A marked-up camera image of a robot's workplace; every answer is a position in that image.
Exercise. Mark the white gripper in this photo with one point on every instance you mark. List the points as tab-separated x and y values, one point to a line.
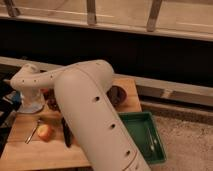
32	98

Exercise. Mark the grey blue towel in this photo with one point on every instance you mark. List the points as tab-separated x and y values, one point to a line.
30	108

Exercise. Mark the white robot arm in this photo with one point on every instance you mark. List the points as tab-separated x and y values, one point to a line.
81	94

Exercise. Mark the bunch of dark grapes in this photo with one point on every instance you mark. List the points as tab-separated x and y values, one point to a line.
52	104

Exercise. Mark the yellow red apple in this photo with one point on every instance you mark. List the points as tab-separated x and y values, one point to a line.
45	132

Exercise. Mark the metal spoon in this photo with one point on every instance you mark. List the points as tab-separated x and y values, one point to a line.
39	121

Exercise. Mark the dark brown bowl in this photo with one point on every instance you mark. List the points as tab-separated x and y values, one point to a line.
116	95

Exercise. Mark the green plastic tray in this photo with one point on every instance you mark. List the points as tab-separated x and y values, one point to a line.
136	124

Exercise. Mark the metal fork in tray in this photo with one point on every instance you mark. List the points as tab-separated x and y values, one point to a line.
151	140

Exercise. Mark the black handled knife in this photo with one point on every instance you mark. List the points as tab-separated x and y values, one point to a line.
67	133

